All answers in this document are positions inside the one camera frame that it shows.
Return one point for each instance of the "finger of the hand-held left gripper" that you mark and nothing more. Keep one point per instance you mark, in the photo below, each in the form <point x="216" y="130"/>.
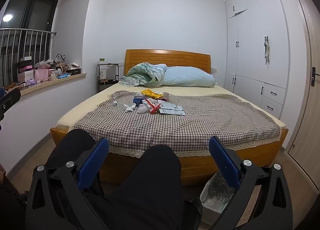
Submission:
<point x="10" y="100"/>

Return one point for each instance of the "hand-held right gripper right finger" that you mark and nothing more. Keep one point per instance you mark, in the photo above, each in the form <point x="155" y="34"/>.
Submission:
<point x="225" y="162"/>

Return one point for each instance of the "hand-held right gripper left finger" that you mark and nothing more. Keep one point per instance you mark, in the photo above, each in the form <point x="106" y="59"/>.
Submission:
<point x="92" y="162"/>

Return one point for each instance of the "bin with floral bag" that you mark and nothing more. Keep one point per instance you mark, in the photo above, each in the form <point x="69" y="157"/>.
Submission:
<point x="212" y="200"/>

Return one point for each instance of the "white tissue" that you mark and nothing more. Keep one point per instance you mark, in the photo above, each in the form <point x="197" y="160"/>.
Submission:
<point x="130" y="107"/>

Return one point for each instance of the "clear plastic bottle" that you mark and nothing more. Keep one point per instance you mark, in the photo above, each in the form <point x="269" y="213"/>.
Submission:
<point x="115" y="98"/>

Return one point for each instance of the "white printed pouch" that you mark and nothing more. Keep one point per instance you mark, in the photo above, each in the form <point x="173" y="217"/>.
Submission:
<point x="172" y="112"/>
<point x="172" y="106"/>

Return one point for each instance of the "grey plastic wrap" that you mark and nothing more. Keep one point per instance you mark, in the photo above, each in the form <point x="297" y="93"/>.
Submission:
<point x="141" y="109"/>

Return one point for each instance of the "blue and white cardboard box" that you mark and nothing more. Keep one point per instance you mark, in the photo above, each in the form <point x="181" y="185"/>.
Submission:
<point x="138" y="100"/>

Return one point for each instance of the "red and white snack wrapper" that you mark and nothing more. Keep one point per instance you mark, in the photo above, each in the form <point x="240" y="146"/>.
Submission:
<point x="151" y="105"/>

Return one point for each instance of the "clear plastic bag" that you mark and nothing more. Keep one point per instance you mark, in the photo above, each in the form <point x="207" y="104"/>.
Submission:
<point x="171" y="98"/>

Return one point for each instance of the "yellow snack wrapper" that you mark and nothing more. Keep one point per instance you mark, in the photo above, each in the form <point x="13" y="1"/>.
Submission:
<point x="150" y="93"/>

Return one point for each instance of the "person's left leg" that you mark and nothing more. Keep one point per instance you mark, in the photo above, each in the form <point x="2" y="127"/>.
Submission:
<point x="75" y="140"/>

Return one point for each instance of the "stack of pink boxes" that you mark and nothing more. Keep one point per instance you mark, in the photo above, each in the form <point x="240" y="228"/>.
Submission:
<point x="25" y="70"/>

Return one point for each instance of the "pink pouch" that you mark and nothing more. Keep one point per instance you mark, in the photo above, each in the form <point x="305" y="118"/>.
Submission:
<point x="41" y="75"/>

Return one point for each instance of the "blue tissue pack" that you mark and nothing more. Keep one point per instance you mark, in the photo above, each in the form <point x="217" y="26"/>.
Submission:
<point x="63" y="76"/>

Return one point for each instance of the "pale yellow bed sheet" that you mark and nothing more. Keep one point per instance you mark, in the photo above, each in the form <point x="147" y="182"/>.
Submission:
<point x="82" y="105"/>

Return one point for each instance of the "brown checkered lace-edged blanket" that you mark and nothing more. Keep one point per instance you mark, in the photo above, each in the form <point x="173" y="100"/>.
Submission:
<point x="175" y="130"/>

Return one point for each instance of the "beige handbag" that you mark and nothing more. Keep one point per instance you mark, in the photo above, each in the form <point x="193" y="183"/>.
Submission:
<point x="60" y="59"/>

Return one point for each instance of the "black flat box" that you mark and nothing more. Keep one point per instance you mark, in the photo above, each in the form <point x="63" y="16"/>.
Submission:
<point x="73" y="71"/>

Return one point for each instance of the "metal window railing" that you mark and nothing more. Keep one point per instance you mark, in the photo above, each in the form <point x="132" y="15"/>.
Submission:
<point x="25" y="30"/>

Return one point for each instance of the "white cylindrical device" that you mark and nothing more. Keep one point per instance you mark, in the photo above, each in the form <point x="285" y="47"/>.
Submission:
<point x="103" y="74"/>

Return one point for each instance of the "beige room door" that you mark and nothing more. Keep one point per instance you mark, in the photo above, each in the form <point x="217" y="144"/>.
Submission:
<point x="307" y="120"/>

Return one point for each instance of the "light blue pillow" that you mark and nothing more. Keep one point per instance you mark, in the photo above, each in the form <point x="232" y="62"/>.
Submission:
<point x="187" y="76"/>

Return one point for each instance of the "dark framed window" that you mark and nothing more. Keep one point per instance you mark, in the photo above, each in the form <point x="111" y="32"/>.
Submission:
<point x="37" y="10"/>

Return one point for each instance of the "black metal bedside rack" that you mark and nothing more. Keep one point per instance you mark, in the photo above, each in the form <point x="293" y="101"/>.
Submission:
<point x="107" y="64"/>

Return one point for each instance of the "green floral quilt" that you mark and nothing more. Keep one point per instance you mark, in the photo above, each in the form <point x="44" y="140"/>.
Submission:
<point x="140" y="73"/>

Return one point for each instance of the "white wardrobe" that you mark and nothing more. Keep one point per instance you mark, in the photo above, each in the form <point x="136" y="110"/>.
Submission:
<point x="250" y="45"/>

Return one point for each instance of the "wooden bed frame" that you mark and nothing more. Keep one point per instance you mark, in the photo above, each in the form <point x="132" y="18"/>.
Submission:
<point x="195" y="172"/>

